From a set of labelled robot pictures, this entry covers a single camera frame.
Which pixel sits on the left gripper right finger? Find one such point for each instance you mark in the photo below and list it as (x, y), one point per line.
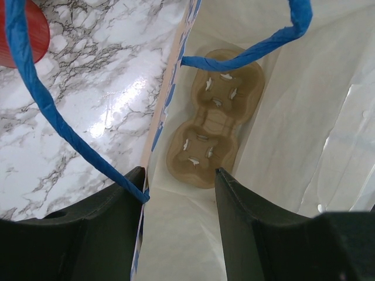
(262, 241)

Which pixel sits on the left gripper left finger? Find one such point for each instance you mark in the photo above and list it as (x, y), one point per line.
(93, 239)

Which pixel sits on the paper takeout bag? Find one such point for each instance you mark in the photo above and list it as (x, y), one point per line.
(308, 148)

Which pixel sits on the red ribbed cup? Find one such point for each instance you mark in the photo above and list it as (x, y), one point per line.
(38, 31)

